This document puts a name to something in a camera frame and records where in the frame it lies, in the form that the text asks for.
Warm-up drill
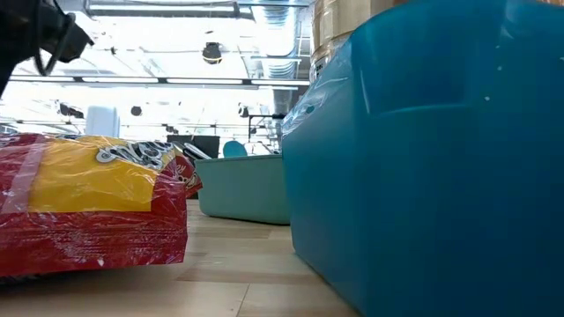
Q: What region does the red yellow ramen packet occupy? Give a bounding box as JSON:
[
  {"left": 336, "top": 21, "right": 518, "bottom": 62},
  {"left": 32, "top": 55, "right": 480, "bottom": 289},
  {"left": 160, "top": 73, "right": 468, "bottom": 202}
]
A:
[{"left": 0, "top": 131, "right": 204, "bottom": 279}]

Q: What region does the black screen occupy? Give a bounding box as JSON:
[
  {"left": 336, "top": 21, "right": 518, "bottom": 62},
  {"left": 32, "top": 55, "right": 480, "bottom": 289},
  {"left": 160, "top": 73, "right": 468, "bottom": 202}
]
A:
[{"left": 166, "top": 134, "right": 221, "bottom": 160}]

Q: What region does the large teal tray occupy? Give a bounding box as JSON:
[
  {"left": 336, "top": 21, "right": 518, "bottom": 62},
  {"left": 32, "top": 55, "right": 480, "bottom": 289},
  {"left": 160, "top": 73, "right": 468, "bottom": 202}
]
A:
[{"left": 281, "top": 0, "right": 564, "bottom": 317}]

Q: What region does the black metal stand frame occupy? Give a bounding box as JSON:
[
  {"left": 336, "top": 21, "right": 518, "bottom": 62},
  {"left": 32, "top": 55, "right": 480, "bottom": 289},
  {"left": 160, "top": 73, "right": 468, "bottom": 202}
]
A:
[{"left": 246, "top": 113, "right": 286, "bottom": 143}]

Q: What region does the long ceiling light strip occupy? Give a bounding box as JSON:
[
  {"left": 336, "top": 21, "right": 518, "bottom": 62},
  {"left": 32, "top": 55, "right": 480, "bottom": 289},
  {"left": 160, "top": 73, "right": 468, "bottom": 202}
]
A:
[{"left": 8, "top": 75, "right": 309, "bottom": 88}]

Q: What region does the teal plate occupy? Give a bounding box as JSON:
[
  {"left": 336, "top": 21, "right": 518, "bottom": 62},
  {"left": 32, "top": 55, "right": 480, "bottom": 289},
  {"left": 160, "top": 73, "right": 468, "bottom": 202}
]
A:
[{"left": 222, "top": 140, "right": 249, "bottom": 159}]

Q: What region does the black pendant lamp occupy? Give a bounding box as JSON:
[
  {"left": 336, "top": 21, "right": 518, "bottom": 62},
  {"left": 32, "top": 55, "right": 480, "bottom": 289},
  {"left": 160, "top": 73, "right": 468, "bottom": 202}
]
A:
[{"left": 201, "top": 41, "right": 223, "bottom": 65}]

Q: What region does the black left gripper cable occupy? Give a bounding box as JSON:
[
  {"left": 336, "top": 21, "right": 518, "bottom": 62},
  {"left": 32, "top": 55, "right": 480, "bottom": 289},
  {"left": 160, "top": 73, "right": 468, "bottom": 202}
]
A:
[{"left": 33, "top": 0, "right": 77, "bottom": 77}]

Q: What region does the small teal container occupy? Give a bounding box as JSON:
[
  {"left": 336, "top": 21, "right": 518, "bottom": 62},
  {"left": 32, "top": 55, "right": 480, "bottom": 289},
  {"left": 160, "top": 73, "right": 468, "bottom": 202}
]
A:
[{"left": 195, "top": 153, "right": 291, "bottom": 225}]

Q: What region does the dark ceiling fixture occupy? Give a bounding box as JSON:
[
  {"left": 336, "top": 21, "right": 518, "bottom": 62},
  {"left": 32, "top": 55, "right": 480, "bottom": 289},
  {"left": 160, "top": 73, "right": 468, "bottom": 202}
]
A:
[{"left": 58, "top": 102, "right": 85, "bottom": 120}]

